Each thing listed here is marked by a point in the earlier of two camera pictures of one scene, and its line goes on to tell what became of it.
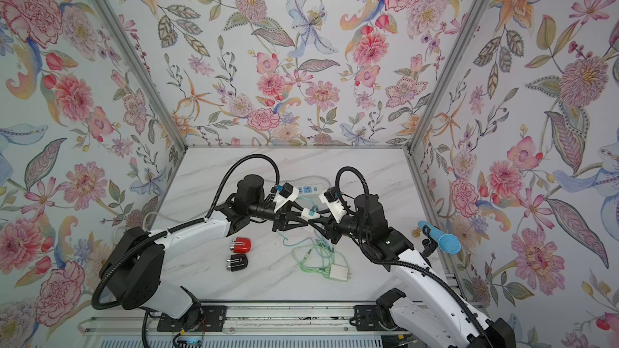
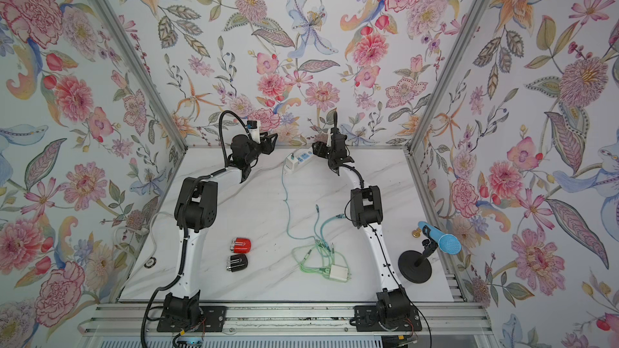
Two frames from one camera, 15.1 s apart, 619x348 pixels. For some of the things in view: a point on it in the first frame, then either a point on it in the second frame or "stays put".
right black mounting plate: (366, 318) stays put
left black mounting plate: (197, 319) stays put
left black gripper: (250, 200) -> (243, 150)
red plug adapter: (241, 245) stays put
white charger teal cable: (306, 214) -> (333, 217)
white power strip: (309, 189) -> (293, 162)
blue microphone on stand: (448, 243) stays put
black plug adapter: (237, 262) stays put
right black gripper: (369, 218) -> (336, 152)
